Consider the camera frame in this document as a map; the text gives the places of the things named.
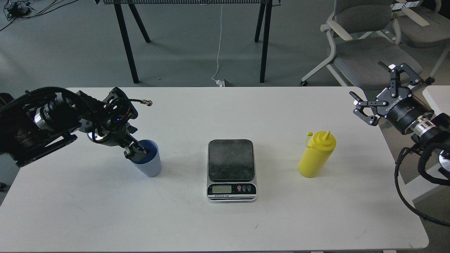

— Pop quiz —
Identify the grey office chair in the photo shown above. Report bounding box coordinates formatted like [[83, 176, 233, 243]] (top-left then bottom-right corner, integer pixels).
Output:
[[300, 0, 423, 91], [391, 0, 450, 85]]

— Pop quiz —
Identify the white hanging cable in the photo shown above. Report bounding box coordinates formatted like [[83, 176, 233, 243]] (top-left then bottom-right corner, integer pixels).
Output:
[[211, 4, 225, 87]]

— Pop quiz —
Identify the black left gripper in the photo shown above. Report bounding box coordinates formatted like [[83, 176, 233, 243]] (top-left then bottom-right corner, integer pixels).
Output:
[[79, 87, 153, 160]]

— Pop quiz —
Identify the black trestle table frame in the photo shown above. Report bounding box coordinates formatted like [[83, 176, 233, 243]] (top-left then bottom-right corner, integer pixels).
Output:
[[94, 0, 282, 84]]

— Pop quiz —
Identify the black digital kitchen scale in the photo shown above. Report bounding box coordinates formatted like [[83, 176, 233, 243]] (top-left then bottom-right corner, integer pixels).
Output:
[[207, 139, 258, 203]]

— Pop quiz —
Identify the black cable bundle on floor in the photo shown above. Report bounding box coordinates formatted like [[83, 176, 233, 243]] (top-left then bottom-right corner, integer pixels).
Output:
[[0, 0, 79, 32]]

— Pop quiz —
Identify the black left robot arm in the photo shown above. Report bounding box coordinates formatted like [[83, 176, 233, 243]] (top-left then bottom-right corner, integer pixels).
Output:
[[0, 87, 153, 168]]

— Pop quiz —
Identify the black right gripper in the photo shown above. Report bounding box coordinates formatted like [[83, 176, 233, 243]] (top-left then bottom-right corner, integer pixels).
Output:
[[349, 61, 435, 135]]

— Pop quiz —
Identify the yellow squeeze bottle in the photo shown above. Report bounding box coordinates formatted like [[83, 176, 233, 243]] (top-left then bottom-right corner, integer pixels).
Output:
[[298, 131, 336, 178]]

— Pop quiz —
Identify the blue ribbed plastic cup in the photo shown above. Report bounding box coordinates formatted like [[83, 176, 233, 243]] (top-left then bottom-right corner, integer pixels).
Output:
[[131, 140, 162, 177]]

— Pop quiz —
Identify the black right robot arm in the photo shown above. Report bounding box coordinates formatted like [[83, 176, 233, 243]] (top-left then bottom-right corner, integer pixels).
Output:
[[350, 62, 450, 226]]

